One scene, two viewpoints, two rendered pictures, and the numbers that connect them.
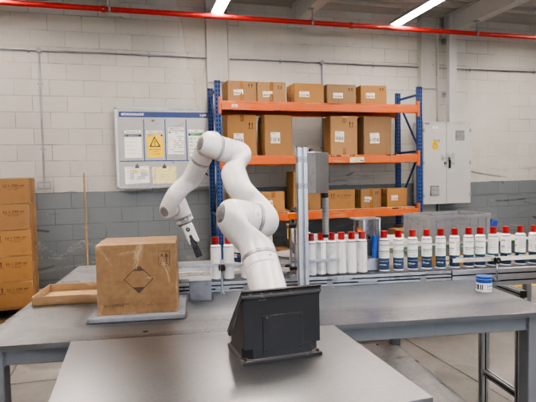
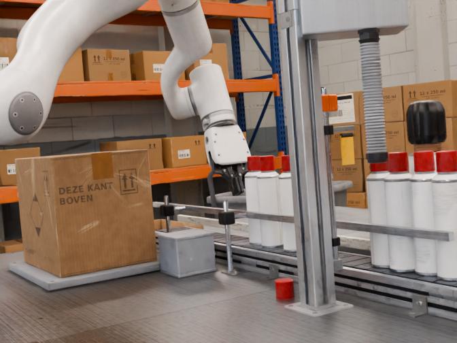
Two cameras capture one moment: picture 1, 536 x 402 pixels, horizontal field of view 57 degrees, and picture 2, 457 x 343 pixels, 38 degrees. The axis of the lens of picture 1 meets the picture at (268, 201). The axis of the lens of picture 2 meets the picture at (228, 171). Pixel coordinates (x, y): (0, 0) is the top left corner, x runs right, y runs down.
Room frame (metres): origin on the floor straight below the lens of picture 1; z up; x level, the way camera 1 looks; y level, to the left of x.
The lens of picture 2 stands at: (1.68, -1.15, 1.14)
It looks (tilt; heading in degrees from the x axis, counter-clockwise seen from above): 3 degrees down; 67
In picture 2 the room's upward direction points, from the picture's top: 4 degrees counter-clockwise
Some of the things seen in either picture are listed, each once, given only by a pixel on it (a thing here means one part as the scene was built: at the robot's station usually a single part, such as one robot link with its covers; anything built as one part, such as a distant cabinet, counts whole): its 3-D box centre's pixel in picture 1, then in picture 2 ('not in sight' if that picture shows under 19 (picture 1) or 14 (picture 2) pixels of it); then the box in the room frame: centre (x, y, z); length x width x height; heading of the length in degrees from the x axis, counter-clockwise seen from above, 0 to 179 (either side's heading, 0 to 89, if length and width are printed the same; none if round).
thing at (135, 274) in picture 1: (139, 273); (83, 207); (2.00, 0.53, 0.99); 0.30 x 0.24 x 0.27; 99
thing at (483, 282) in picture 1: (483, 283); not in sight; (2.22, -0.97, 0.87); 0.07 x 0.07 x 0.07
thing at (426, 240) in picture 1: (426, 249); not in sight; (2.49, -0.80, 0.98); 0.05 x 0.05 x 0.20
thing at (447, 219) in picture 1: (446, 226); not in sight; (4.21, -1.51, 0.91); 0.60 x 0.40 x 0.22; 109
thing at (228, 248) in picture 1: (228, 258); (269, 201); (2.35, 0.19, 0.98); 0.05 x 0.05 x 0.20
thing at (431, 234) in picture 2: (229, 264); (257, 215); (2.32, 0.19, 0.96); 1.07 x 0.01 x 0.01; 98
